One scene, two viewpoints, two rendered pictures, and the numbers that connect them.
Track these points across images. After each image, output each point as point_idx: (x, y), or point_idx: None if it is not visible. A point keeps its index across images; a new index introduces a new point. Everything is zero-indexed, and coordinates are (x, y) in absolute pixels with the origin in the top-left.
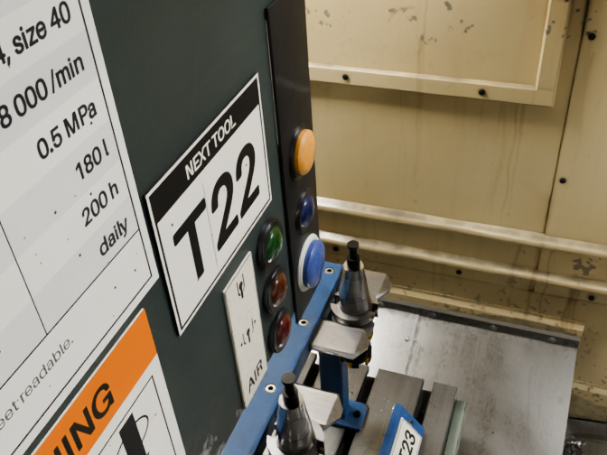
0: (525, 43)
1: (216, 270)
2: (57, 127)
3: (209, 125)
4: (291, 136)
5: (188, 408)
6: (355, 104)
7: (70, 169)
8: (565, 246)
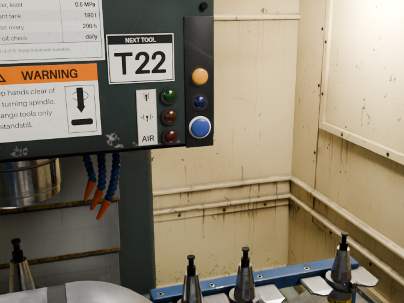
0: None
1: (133, 79)
2: (82, 2)
3: (140, 33)
4: (193, 67)
5: (107, 112)
6: None
7: (82, 12)
8: None
